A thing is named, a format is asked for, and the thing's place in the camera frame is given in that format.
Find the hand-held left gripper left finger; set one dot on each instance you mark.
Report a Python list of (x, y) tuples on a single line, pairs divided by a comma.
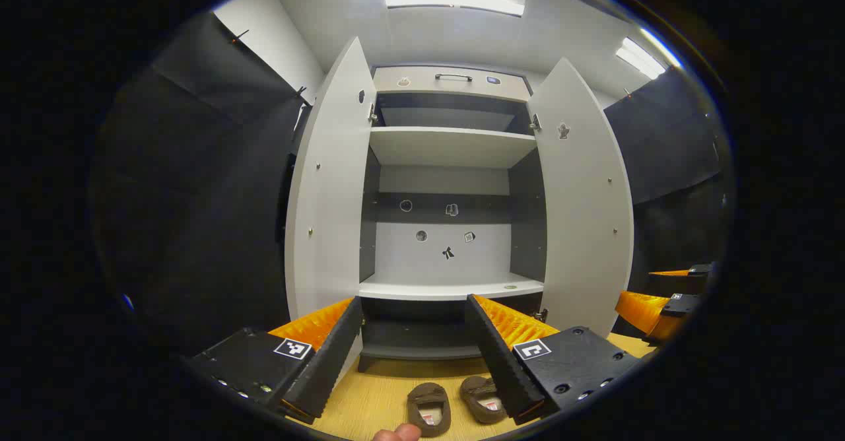
[(330, 355)]

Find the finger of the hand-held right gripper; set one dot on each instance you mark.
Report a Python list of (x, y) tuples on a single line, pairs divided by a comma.
[(678, 305), (700, 270)]

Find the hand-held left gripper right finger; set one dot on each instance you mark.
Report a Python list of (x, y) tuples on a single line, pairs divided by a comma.
[(502, 362)]

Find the brown fuzzy shoe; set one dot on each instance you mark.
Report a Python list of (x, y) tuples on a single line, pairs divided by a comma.
[(480, 398), (428, 395)]

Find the white cabinet door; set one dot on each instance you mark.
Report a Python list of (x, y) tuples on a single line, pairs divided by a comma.
[(330, 197), (581, 216)]

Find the white and grey shoe cabinet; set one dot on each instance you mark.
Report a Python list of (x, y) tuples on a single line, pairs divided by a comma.
[(449, 147)]

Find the black backdrop cloth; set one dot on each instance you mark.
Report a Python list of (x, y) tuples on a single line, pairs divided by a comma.
[(198, 197), (667, 144)]

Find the small ceiling light panel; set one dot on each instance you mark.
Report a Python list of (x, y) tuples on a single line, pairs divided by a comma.
[(639, 57)]

